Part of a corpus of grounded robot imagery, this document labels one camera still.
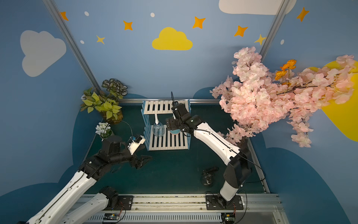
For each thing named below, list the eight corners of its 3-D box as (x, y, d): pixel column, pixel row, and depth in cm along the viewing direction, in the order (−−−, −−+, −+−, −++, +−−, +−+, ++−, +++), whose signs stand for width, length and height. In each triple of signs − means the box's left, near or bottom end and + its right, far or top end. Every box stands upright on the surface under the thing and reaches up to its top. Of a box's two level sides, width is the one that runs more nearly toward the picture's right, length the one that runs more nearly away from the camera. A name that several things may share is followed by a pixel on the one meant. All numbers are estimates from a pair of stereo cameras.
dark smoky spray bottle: (200, 186, 83) (205, 176, 67) (199, 178, 85) (204, 166, 70) (212, 186, 83) (220, 176, 67) (211, 178, 85) (218, 167, 70)
